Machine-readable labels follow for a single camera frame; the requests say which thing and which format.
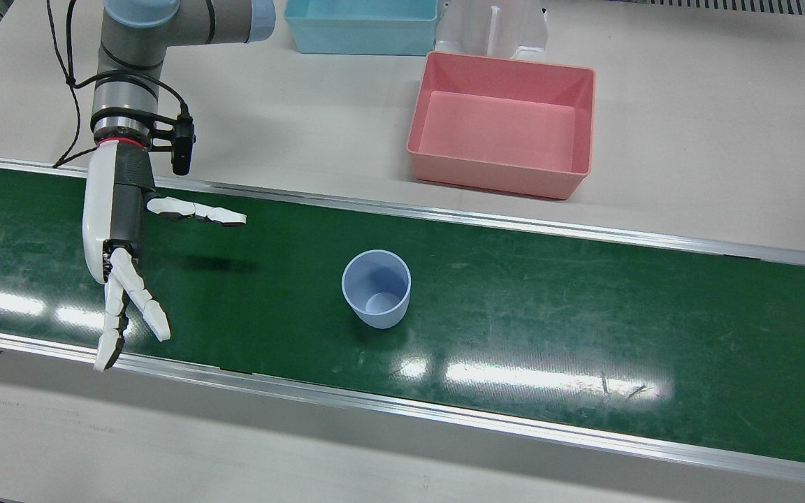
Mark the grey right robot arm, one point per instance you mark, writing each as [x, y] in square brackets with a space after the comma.
[138, 42]

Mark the green conveyor belt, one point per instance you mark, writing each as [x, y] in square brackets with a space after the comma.
[402, 314]

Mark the light blue plastic cup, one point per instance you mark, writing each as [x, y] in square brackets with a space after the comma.
[376, 288]

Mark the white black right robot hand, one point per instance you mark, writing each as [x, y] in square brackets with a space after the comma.
[102, 209]

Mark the white translucent plastic container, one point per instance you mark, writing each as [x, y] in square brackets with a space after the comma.
[492, 28]

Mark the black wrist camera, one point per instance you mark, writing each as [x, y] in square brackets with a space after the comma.
[182, 145]

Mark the pink plastic box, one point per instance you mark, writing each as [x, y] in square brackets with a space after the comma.
[504, 126]

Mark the light blue plastic box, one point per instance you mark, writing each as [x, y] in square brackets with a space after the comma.
[363, 25]

